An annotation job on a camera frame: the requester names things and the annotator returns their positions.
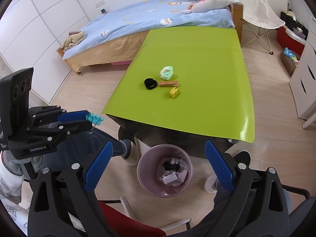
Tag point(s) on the teal binder clip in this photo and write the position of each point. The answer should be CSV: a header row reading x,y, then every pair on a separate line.
x,y
95,119

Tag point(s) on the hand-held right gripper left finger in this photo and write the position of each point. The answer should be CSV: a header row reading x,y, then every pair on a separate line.
x,y
98,165

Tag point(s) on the red storage box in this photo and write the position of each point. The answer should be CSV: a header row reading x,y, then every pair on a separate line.
x,y
287,40

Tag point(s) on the wooden bed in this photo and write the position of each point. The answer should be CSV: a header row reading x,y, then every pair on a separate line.
x,y
103,54

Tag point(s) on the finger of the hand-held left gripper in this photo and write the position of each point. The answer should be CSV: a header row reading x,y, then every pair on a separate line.
x,y
72,116
76,127

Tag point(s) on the person's left hand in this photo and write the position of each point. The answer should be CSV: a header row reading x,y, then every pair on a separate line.
x,y
11,163

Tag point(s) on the green table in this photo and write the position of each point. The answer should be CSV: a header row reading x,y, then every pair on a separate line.
x,y
195,79

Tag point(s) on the pink box under bed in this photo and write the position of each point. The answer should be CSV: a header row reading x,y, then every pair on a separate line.
x,y
121,62

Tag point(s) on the brown pet bed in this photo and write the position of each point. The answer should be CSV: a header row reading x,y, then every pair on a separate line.
x,y
287,65

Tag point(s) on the white unicorn plush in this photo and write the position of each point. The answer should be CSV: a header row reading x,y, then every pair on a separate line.
x,y
212,2

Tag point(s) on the white wall socket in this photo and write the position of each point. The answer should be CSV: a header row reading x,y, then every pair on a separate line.
x,y
100,4

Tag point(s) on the white chair frame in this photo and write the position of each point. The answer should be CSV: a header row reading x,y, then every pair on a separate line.
x,y
127,206

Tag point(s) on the yellow tape roll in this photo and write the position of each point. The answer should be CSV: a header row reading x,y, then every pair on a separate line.
x,y
174,92

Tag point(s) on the beige folded cloth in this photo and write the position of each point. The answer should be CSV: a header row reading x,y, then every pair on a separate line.
x,y
72,40

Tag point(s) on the pink trash bin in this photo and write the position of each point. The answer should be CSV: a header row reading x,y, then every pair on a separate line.
x,y
148,175

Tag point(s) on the person's right slipper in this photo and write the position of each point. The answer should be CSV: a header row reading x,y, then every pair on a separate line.
x,y
209,185

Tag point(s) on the red seat cushion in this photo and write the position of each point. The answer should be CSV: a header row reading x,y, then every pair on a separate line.
x,y
123,219

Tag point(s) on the person's slipper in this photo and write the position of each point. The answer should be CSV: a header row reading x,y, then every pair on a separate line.
x,y
135,153
209,185

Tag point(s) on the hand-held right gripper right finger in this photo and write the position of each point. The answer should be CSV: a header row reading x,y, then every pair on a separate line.
x,y
219,164

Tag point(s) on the cream folding chair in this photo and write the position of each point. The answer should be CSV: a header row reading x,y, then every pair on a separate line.
x,y
261,9

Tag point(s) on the white drawer chest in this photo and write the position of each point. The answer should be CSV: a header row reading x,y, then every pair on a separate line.
x,y
306,84

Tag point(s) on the blue printed blanket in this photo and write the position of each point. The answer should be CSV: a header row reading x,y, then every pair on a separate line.
x,y
138,22

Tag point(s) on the person's left slipper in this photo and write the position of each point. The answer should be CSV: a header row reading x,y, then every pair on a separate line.
x,y
135,153

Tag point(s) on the black bag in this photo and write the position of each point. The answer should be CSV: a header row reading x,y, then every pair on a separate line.
x,y
290,21

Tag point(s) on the black sock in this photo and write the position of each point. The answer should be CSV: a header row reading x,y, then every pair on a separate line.
x,y
170,165

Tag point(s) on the small bedside clock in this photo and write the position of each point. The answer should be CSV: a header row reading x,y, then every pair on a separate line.
x,y
103,11

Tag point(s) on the brown wooden clip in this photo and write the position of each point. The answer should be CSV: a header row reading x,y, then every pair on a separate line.
x,y
169,83

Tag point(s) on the pink white card pack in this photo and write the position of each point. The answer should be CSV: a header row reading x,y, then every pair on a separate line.
x,y
170,177

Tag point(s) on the blue soft toy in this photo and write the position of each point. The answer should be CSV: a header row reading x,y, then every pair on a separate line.
x,y
288,53

